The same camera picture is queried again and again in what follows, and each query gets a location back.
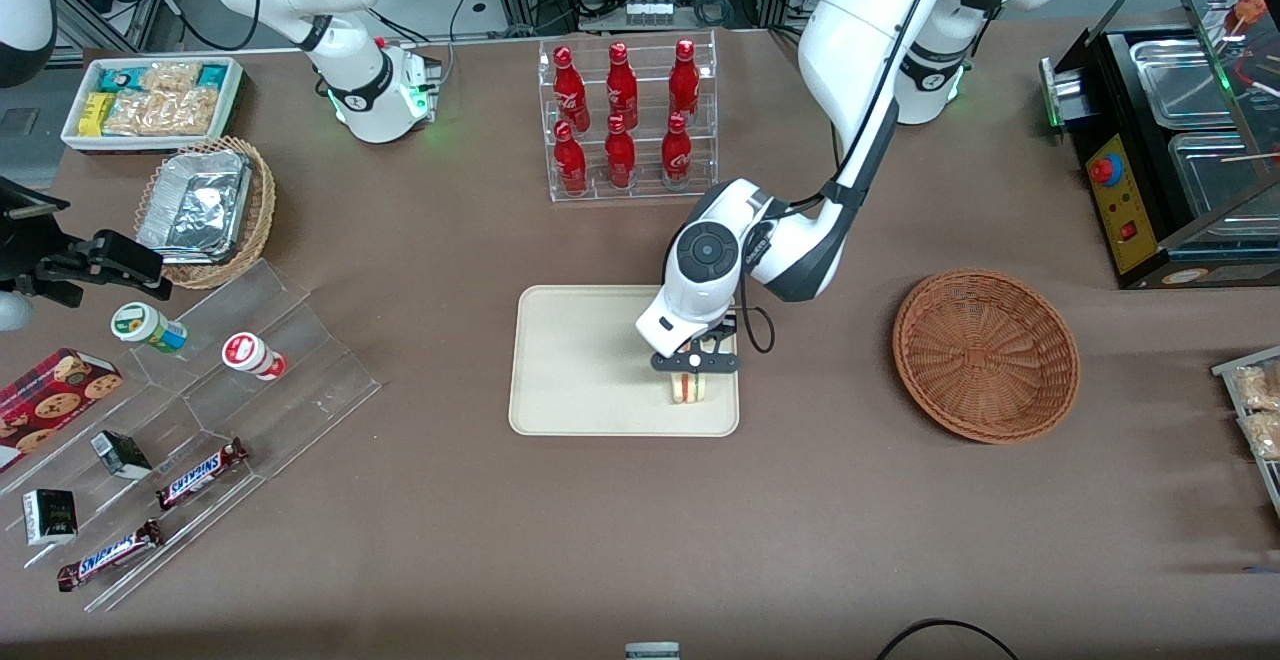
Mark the clear acrylic bottle rack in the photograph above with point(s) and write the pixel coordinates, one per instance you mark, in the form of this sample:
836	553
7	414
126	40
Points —
645	190

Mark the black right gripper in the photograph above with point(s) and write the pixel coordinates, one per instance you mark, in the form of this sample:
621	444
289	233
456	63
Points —
28	248

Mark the yellow snack packet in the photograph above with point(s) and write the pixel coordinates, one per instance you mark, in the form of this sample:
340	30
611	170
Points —
95	115

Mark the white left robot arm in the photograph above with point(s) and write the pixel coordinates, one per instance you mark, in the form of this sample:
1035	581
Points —
860	20

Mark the large brown wicker basket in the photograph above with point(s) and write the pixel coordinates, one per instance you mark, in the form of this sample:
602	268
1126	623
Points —
985	355

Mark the red lid yoghurt cup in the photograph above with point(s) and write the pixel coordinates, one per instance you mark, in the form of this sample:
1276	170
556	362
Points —
252	354

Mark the green lid yoghurt cup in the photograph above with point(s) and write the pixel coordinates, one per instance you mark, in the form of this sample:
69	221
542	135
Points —
145	326

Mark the beige rectangular tray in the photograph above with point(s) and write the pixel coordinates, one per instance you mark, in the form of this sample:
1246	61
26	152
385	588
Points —
580	370

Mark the small light wicker basket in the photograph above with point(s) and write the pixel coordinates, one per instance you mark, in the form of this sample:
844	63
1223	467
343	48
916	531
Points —
262	210

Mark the triangular sandwich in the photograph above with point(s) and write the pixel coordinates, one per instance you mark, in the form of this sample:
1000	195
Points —
688	390

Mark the white power strip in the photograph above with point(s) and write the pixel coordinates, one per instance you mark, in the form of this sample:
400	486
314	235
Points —
648	11

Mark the grey metal snack tray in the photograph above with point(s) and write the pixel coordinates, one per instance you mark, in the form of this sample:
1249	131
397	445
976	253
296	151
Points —
1225	365

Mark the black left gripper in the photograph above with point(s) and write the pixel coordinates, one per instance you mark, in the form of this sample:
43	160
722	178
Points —
726	332

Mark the clear acrylic stepped display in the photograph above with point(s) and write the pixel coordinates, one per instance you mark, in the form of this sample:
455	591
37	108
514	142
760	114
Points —
300	380

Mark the white rectangular snack bin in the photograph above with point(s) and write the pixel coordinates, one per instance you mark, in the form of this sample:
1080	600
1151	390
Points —
232	100

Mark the small clear cracker bag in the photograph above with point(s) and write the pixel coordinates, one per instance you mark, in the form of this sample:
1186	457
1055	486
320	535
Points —
170	77

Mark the brown Snickers bar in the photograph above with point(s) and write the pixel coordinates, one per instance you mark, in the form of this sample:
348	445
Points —
110	554
200	473

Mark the small black chocolate box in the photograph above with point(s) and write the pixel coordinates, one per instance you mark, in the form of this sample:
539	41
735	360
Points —
50	517
122	454

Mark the large clear cracker bag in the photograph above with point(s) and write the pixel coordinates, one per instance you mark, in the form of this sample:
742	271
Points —
165	115

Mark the red plaid cookie box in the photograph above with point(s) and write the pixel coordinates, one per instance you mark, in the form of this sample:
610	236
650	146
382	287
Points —
55	400

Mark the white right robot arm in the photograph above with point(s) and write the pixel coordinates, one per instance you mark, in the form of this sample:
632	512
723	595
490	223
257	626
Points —
355	90

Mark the small grey device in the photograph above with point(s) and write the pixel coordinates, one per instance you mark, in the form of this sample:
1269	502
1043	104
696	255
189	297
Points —
652	651

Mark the aluminium foil container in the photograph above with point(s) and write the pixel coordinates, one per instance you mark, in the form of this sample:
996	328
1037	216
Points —
195	205

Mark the teal snack packet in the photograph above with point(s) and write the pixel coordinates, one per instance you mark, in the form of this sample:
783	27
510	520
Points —
213	75
118	80

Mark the red cola bottle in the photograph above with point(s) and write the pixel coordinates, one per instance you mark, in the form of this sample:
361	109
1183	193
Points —
620	158
569	90
621	85
684	80
677	152
570	162

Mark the black food warmer cabinet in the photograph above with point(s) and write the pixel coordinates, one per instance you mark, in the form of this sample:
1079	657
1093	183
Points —
1125	210

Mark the clear fried snack bag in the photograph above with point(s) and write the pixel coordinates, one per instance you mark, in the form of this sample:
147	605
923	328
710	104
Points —
1265	435
1258	387

